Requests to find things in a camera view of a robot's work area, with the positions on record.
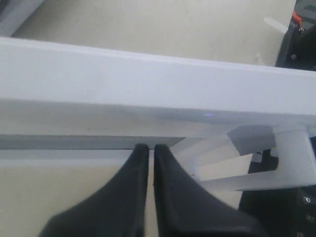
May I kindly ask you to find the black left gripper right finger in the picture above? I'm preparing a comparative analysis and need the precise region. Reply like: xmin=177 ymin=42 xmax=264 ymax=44
xmin=154 ymin=144 xmax=267 ymax=237

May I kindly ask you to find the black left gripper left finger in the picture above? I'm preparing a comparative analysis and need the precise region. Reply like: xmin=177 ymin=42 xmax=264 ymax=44
xmin=39 ymin=144 xmax=149 ymax=237

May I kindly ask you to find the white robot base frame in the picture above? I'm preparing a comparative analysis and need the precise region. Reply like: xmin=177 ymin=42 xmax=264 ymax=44
xmin=171 ymin=126 xmax=316 ymax=191

